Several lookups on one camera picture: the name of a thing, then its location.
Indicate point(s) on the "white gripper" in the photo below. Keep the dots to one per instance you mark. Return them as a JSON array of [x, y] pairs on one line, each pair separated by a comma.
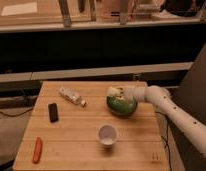
[[128, 94]]

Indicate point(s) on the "white sponge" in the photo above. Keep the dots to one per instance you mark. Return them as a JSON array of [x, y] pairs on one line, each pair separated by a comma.
[[115, 92]]

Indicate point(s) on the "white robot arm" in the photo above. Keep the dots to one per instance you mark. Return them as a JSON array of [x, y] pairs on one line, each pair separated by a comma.
[[193, 129]]

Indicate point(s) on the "green ceramic bowl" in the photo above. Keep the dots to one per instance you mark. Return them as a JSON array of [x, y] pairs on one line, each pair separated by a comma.
[[121, 107]]

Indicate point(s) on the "white paper cup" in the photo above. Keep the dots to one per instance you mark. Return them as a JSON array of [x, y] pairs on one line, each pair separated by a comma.
[[107, 135]]

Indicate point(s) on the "black rectangular block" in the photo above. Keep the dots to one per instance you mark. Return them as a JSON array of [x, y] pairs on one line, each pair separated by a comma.
[[53, 112]]

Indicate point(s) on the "orange carrot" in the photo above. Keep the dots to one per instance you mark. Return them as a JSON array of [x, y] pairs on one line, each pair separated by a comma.
[[37, 150]]

